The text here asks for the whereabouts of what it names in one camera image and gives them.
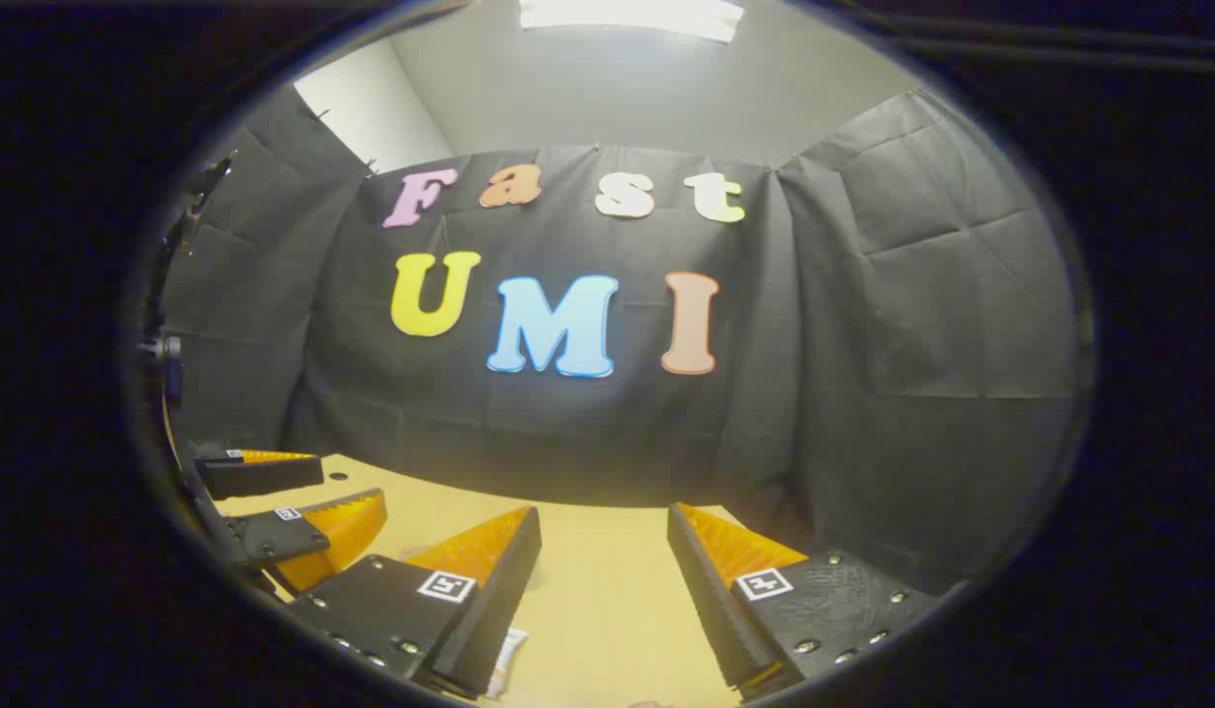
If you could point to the black backdrop cloth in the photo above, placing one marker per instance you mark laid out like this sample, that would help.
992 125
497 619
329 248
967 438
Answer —
568 433

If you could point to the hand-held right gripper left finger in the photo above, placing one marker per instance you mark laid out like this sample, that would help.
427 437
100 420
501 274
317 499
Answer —
499 600

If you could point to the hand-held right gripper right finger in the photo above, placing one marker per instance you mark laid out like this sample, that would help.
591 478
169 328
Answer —
701 580

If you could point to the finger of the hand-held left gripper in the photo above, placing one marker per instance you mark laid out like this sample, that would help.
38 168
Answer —
263 474
283 536

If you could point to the light wooden desktop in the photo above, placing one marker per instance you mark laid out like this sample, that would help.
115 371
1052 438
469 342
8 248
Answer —
607 590

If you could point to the white toothpaste tube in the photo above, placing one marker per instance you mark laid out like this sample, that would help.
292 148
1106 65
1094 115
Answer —
509 664

